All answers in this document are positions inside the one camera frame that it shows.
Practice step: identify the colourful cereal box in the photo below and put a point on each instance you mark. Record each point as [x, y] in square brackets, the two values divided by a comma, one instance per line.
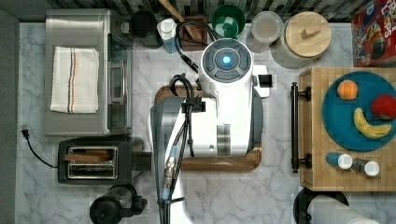
[374, 35]

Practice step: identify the jar with wooden lid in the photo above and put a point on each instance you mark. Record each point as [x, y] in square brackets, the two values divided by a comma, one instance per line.
[304, 37]

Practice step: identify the wooden utensil in holder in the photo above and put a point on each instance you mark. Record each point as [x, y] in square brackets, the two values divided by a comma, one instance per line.
[193, 43]

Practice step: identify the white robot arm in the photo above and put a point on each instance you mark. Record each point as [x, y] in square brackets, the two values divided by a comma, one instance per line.
[224, 120]

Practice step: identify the paper towel roll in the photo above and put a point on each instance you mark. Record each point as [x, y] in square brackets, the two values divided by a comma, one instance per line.
[326, 210]

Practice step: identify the stainless steel toaster oven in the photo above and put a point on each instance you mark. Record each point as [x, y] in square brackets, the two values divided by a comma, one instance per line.
[104, 30]

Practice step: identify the wooden drawer cabinet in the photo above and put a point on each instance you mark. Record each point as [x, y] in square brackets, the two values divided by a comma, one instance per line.
[326, 125]

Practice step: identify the blue soap bottle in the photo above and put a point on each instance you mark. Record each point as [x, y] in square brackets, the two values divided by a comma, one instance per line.
[167, 32]

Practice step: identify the black french press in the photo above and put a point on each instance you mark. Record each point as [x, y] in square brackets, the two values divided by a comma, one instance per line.
[119, 202]

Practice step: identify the orange fruit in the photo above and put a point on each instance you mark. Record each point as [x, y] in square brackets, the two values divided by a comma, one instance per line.
[347, 89]

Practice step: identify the teal salt shaker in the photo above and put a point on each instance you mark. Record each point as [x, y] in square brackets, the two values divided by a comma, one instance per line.
[343, 161]

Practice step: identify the yellow banana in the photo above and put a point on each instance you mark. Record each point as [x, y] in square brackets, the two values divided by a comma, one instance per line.
[367, 129]

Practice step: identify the white striped dish towel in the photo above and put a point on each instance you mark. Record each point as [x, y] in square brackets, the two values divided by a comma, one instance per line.
[75, 81]

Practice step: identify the green cup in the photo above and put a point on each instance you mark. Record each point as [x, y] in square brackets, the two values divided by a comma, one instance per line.
[228, 21]

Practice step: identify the red apple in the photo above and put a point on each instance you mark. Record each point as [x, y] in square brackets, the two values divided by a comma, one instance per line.
[384, 107]

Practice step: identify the brown wooden cutting board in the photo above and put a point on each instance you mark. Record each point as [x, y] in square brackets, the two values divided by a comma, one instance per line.
[233, 164]

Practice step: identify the black round container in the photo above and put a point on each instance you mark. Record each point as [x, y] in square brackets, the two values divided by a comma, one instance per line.
[144, 28]

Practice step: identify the grey pepper shaker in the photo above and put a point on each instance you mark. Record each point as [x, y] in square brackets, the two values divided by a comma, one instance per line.
[370, 168]

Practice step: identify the black two-slot toaster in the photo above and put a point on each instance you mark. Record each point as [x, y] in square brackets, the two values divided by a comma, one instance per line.
[101, 161]

